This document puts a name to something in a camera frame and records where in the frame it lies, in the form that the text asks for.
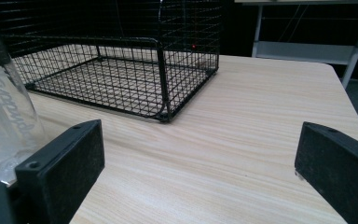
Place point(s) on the clear plastic bottle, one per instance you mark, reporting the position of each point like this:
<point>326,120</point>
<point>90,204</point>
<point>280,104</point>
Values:
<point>3,118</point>

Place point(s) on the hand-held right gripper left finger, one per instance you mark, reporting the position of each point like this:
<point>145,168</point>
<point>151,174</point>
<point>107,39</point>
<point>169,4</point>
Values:
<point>62,169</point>

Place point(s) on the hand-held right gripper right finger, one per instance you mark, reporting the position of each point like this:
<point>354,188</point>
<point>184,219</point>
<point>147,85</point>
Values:
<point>338,169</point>

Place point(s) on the white metal table frame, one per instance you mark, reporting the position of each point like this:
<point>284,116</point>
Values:
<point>307,51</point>

